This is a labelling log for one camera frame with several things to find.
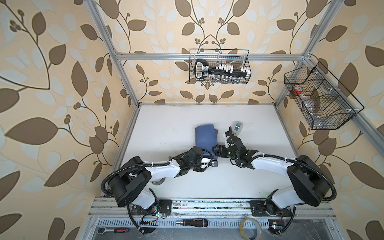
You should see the light blue wrapping paper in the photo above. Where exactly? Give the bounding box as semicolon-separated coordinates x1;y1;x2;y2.
195;124;218;160

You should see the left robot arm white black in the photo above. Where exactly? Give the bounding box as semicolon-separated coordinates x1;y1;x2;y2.
101;147;214;210

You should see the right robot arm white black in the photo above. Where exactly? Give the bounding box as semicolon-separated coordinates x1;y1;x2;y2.
213;134;337;215

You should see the grey tape dispenser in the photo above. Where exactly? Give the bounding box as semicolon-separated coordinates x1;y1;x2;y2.
232;121;244;135

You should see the black orange screwdriver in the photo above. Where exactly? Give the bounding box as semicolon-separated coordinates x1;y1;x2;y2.
176;219;209;228

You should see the clear tape roll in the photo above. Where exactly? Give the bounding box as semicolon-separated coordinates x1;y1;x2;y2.
239;218;263;240

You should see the grey duct tape roll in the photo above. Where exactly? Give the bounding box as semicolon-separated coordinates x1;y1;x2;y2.
151;178;166;186

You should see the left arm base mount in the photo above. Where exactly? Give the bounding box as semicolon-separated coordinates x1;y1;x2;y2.
131;199;173;217

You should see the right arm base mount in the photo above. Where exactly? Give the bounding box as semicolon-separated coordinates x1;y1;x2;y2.
250;200;292;217

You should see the black socket set rail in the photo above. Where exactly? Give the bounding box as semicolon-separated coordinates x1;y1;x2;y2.
192;59;252;81

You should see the back wire basket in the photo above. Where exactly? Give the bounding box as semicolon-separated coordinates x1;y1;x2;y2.
189;48;252;85

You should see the wire basket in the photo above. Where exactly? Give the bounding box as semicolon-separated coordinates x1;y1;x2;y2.
284;62;364;130
189;48;252;85

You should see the right wire basket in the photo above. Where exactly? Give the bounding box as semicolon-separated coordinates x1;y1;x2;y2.
284;62;364;130

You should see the red handled ratchet wrench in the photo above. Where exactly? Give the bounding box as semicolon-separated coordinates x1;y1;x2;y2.
97;227;129;235

